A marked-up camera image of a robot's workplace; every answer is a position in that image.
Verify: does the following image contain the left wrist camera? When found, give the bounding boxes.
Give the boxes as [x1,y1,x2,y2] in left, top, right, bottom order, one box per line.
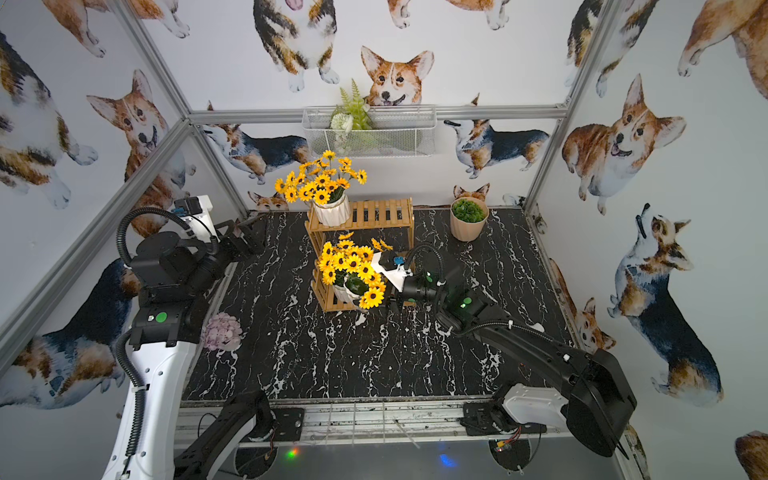
[172,195,218,243]

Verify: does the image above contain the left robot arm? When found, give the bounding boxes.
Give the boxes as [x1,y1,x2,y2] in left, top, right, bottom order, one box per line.
[103,205,274,479]

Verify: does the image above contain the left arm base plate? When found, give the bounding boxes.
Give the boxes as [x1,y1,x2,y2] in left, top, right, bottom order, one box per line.
[268,407,306,443]

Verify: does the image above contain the sunflower pot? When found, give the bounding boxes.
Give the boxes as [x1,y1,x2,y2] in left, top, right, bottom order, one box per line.
[274,150,368,227]
[317,231,393,310]

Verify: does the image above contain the pink hydrangea flower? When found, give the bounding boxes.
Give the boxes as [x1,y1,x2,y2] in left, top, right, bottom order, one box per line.
[201,313,243,352]

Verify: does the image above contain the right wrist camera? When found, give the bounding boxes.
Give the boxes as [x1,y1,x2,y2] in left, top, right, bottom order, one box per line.
[371,250,413,292]

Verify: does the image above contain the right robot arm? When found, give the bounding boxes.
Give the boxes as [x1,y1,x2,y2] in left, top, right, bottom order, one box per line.
[385,268,637,457]

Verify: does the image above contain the aluminium front rail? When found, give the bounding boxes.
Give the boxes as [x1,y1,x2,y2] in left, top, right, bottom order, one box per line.
[184,392,574,462]

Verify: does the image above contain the green fern white flower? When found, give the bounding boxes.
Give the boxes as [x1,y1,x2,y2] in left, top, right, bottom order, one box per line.
[330,80,373,132]

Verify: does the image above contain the wooden two-tier plant shelf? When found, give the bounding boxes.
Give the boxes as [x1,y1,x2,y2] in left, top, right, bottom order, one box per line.
[305,199,415,313]

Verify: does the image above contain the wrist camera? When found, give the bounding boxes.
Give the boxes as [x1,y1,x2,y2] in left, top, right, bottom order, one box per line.
[172,195,218,243]
[371,250,413,292]

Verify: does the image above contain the aluminium cage frame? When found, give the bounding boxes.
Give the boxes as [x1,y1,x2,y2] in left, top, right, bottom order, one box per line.
[0,0,625,373]

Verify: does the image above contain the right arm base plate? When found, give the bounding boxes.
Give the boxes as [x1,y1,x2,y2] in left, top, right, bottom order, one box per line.
[459,402,547,436]

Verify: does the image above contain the white wire mesh basket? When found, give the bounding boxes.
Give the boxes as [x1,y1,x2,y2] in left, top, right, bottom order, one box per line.
[302,105,437,158]

